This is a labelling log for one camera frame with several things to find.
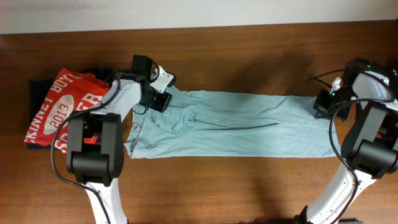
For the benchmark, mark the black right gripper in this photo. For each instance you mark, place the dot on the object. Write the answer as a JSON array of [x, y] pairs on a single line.
[[321, 104]]

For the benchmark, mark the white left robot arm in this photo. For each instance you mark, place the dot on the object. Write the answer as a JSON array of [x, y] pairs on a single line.
[[95, 151]]

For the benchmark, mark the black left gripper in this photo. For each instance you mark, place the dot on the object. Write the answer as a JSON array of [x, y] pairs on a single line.
[[161, 104]]

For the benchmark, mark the light blue t-shirt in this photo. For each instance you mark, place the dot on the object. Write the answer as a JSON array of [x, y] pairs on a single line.
[[218, 123]]

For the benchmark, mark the black crumpled clothes pile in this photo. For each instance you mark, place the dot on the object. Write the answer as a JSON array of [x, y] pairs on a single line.
[[391, 70]]

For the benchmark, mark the red folded soccer t-shirt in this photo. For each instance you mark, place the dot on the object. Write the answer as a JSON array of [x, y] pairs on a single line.
[[59, 109]]

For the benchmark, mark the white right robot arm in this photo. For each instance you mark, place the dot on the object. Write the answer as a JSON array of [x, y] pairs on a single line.
[[369, 150]]

